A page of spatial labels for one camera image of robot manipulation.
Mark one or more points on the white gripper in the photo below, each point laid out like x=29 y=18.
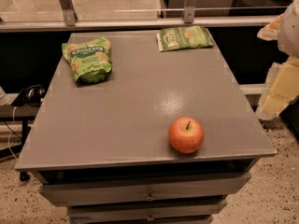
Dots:
x=290 y=32

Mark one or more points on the red yellow apple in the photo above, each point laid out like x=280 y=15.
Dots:
x=186 y=135

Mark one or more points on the dark green snack bag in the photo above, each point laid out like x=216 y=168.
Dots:
x=193 y=37

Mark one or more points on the green rice chip bag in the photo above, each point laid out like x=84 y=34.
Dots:
x=90 y=61

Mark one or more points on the grey drawer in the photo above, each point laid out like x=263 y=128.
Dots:
x=145 y=189
x=147 y=213

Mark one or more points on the grey drawer cabinet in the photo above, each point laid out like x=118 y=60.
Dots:
x=118 y=129

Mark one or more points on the grey top drawer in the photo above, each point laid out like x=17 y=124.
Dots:
x=145 y=189

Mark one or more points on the black headphones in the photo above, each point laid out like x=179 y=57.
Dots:
x=32 y=96

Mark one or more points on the black side table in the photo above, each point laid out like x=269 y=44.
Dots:
x=15 y=124

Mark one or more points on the metal railing frame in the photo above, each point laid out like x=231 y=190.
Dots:
x=85 y=15

